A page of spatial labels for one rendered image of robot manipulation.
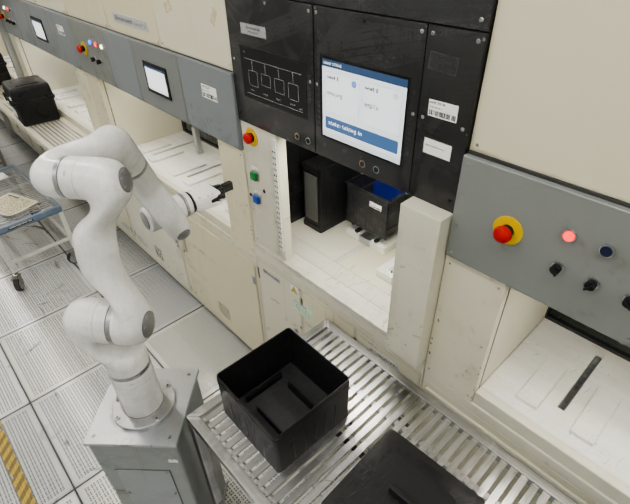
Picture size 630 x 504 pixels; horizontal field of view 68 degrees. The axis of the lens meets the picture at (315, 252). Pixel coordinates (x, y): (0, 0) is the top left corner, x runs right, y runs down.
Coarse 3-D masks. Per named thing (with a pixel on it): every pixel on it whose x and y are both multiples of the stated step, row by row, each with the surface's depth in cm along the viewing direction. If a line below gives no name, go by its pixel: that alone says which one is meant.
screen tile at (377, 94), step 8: (368, 88) 114; (376, 88) 112; (384, 88) 110; (368, 96) 115; (376, 96) 113; (384, 96) 111; (400, 96) 108; (384, 104) 112; (392, 104) 111; (400, 104) 109; (368, 112) 117; (376, 112) 115; (392, 112) 112; (400, 112) 110; (368, 120) 118; (376, 120) 116; (384, 120) 115; (392, 120) 113; (376, 128) 118; (384, 128) 116; (392, 128) 114
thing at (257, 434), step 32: (256, 352) 141; (288, 352) 153; (224, 384) 130; (256, 384) 148; (288, 384) 146; (320, 384) 146; (256, 416) 140; (288, 416) 140; (320, 416) 128; (256, 448) 132; (288, 448) 123
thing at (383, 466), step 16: (384, 448) 121; (400, 448) 121; (416, 448) 121; (368, 464) 118; (384, 464) 118; (400, 464) 117; (416, 464) 117; (432, 464) 117; (352, 480) 115; (368, 480) 114; (384, 480) 114; (400, 480) 114; (416, 480) 114; (432, 480) 114; (448, 480) 114; (336, 496) 112; (352, 496) 111; (368, 496) 111; (384, 496) 111; (400, 496) 108; (416, 496) 111; (432, 496) 111; (448, 496) 111; (464, 496) 111; (480, 496) 111
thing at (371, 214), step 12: (348, 180) 185; (360, 180) 188; (372, 180) 194; (348, 192) 186; (360, 192) 180; (372, 192) 196; (348, 204) 189; (360, 204) 183; (372, 204) 178; (384, 204) 173; (396, 204) 176; (348, 216) 192; (360, 216) 186; (372, 216) 181; (384, 216) 176; (396, 216) 179; (360, 228) 194; (372, 228) 184; (384, 228) 179; (396, 228) 184
